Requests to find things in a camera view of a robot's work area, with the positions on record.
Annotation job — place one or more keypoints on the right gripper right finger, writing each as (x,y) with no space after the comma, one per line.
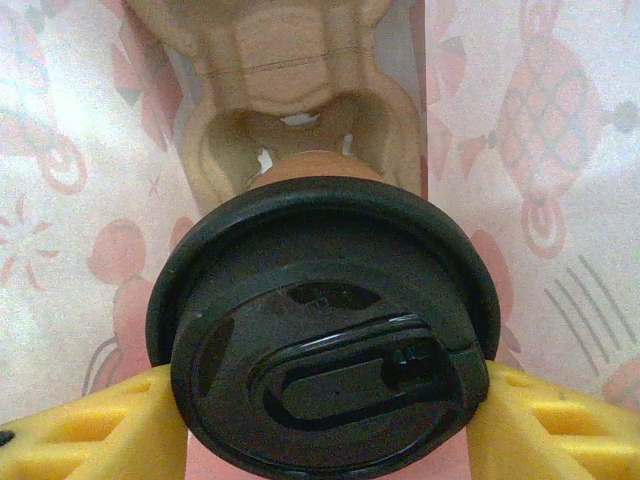
(510,425)

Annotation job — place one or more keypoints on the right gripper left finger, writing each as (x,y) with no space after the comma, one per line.
(150,400)

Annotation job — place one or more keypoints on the black plastic cup lid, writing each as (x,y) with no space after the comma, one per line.
(325,250)

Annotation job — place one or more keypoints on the red white paper gift bag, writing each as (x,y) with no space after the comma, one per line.
(75,150)

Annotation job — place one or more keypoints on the brown paper coffee cup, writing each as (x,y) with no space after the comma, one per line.
(320,170)

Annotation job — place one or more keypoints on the brown pulp cup carrier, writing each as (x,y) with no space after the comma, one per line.
(280,65)

